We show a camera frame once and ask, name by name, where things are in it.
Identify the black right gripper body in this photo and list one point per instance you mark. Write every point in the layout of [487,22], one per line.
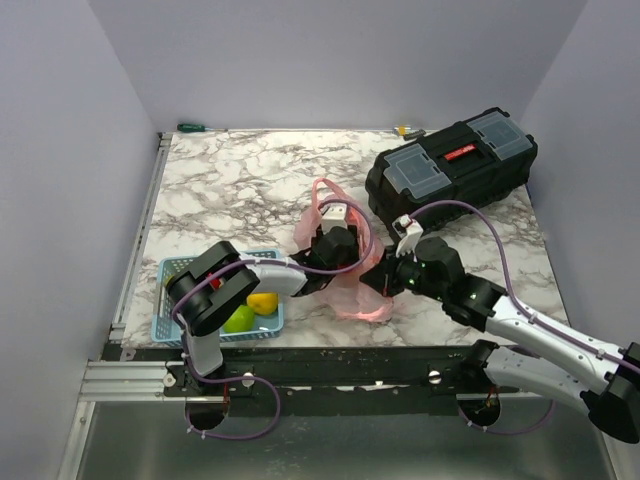
[399,273]

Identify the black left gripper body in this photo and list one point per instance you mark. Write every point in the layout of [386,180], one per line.
[350,259]

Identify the pink plastic bag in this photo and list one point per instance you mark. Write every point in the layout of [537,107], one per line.
[345,294]

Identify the yellow fake mango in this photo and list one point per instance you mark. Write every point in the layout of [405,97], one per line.
[263,304]

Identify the green fake fruit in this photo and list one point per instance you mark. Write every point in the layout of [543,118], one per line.
[242,320]

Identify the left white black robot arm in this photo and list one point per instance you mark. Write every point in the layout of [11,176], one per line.
[215,284]

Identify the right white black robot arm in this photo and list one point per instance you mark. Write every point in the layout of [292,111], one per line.
[597,378]

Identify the yellow and black bit set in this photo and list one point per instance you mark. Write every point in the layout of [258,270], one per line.
[408,133]

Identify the black plastic toolbox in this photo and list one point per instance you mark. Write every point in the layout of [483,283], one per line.
[478,161]

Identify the light blue plastic basket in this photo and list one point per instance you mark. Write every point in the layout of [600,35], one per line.
[166,331]

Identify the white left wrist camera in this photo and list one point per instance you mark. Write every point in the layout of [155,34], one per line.
[333,215]

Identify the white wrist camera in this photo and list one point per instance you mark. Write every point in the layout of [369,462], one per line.
[333,215]
[410,232]

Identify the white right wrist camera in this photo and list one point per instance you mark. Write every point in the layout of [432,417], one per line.
[410,232]

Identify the black mounting base plate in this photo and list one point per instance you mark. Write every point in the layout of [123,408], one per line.
[328,382]

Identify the green handled screwdriver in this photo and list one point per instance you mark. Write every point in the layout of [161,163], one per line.
[197,128]

